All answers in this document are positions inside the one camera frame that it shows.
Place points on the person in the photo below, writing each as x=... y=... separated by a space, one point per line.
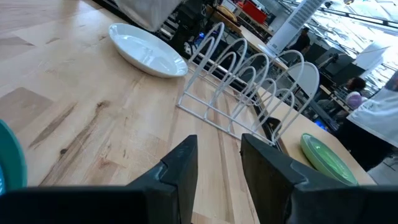
x=301 y=42
x=356 y=93

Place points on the wooden background table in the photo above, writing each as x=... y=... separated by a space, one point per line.
x=252 y=39

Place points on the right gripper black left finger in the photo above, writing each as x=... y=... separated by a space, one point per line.
x=174 y=174

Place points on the teal patterned plate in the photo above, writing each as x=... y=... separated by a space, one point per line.
x=1 y=182

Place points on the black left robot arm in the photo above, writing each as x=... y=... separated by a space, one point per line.
x=186 y=21

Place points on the white fabric cover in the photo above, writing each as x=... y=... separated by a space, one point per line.
x=376 y=118
x=146 y=12

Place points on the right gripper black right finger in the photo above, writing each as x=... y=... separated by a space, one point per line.
x=273 y=186

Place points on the plain white plate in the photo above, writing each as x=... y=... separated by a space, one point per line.
x=146 y=49

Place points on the light green plate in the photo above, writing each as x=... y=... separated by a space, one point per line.
x=326 y=158

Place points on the large teal bowl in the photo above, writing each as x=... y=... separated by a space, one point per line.
x=12 y=158

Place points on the red storage box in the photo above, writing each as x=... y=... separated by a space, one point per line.
x=254 y=12

